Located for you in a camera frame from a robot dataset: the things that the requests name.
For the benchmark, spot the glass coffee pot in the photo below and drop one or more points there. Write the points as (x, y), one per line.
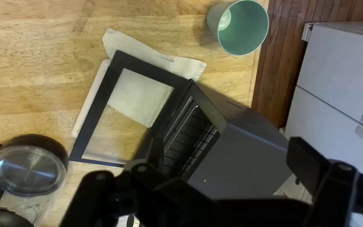
(32, 170)

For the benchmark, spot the black toaster oven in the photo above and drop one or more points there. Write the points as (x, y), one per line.
(217, 145)

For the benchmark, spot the green plastic cup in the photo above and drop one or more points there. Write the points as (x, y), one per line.
(239, 27)

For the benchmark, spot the toaster oven glass door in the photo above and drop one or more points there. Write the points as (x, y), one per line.
(128, 102)

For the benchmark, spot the white kitchen island cabinet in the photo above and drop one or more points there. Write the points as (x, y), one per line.
(327, 107)

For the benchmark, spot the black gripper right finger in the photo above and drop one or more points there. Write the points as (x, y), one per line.
(336, 187)

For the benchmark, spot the white paper towel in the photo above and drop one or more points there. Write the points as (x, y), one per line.
(115, 41)

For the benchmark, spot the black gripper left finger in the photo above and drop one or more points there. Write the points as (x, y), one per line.
(157, 201)

